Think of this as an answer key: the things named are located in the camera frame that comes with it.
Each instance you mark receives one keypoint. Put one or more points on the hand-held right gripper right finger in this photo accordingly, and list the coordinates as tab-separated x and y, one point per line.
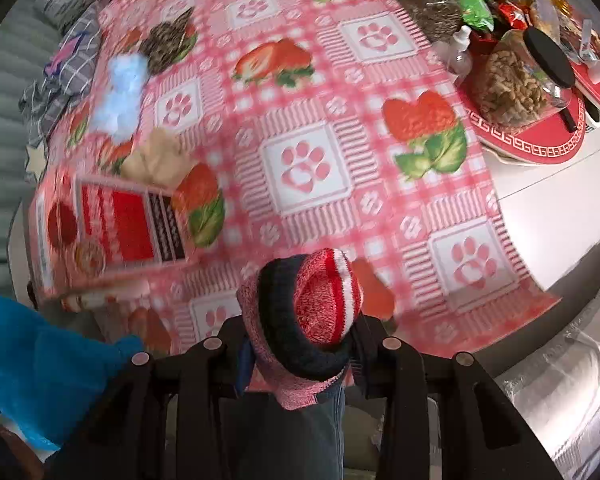
375	360

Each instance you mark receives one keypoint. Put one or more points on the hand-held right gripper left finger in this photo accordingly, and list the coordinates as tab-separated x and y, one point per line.
242	370

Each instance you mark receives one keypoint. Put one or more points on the red black knitted sock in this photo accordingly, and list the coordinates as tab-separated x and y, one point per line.
325	300

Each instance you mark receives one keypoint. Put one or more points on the beige soft cloth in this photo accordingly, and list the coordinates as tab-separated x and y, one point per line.
155	160

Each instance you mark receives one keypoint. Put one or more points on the light blue fluffy cloth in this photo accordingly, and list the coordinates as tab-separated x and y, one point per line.
122	95

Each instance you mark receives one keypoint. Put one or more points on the leopard print scrunchie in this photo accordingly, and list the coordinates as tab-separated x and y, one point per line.
167	45

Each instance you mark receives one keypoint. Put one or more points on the person's legs in jeans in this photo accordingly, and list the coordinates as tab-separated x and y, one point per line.
290	440

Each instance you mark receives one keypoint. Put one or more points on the red patterned carton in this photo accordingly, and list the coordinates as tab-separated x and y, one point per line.
130	230

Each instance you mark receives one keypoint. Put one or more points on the white quilted cushion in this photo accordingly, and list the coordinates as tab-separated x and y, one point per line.
570	385

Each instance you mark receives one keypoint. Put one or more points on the pink strawberry print tablecloth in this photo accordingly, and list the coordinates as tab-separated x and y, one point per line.
330	110

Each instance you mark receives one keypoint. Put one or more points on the red round tray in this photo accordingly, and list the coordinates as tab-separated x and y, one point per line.
530	140

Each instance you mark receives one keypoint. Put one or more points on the black lid nut jar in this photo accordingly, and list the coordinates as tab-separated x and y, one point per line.
510	85

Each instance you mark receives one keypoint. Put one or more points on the white dropper bottle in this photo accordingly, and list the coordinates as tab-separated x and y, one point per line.
462	57

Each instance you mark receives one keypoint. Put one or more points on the pale green curtain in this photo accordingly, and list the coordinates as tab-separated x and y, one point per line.
0	160

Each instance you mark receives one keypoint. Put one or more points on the white small cup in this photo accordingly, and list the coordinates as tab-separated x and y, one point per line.
592	112

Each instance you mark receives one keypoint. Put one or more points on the grey plaid star blanket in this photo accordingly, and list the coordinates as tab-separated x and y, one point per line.
75	65

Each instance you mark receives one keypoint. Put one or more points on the yellow lid seed jar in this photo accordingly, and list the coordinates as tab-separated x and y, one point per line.
430	15

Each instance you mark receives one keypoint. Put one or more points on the green snack packet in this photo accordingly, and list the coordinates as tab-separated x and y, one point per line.
475	10

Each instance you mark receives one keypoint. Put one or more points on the red snack packet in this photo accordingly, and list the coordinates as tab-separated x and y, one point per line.
515	16

